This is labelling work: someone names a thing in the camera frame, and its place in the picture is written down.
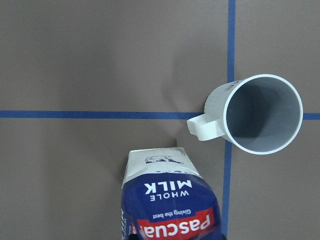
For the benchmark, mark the white plastic mug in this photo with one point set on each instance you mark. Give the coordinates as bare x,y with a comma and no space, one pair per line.
261,115

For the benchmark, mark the blue milk carton green cap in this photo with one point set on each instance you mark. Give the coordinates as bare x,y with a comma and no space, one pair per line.
165,198

